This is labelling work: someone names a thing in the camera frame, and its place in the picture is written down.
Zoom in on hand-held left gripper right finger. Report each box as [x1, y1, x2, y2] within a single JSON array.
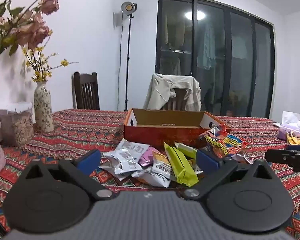
[[182, 149, 275, 201]]

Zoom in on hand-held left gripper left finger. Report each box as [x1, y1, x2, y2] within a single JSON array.
[[22, 149, 116, 201]]

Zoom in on colourful red orange snack packet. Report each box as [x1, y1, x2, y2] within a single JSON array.
[[199, 124, 249, 158]]

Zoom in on green snack packet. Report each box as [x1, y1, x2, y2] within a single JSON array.
[[174, 142, 199, 159], [164, 142, 199, 187]]

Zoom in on pink snack packet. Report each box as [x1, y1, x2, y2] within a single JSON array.
[[231, 153, 253, 165], [138, 147, 162, 167]]

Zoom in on red orange cardboard box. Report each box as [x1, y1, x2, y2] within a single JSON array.
[[123, 108, 232, 149]]

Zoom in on yellow snack packet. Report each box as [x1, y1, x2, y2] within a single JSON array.
[[286, 131, 300, 145]]

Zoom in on purple tissue pack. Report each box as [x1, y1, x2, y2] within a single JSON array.
[[277, 111, 300, 140]]

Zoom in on red patterned tablecloth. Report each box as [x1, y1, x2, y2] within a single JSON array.
[[0, 109, 300, 240]]

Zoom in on white snack packet black print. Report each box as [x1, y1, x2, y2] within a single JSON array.
[[115, 139, 150, 174]]

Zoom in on wooden chair under jacket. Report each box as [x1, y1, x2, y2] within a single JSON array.
[[165, 89, 190, 112]]

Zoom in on floral ceramic vase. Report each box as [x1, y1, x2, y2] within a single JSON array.
[[34, 81, 55, 133]]

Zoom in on dark wooden chair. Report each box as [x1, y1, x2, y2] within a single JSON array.
[[72, 71, 100, 110]]

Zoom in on seed jar with white lid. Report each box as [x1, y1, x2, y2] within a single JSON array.
[[0, 102, 35, 147]]

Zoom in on beige jacket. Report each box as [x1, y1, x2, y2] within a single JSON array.
[[143, 74, 202, 112]]

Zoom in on yellow flower branches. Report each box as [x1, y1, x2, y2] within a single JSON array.
[[22, 46, 79, 83]]

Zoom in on black framed glass sliding door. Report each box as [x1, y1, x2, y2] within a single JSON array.
[[155, 0, 276, 119]]

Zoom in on dried pink flowers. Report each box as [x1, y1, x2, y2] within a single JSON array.
[[0, 0, 63, 67]]

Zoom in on studio light on stand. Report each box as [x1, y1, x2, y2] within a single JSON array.
[[121, 1, 138, 112]]

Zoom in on black light cable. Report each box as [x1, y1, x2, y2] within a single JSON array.
[[116, 26, 123, 112]]

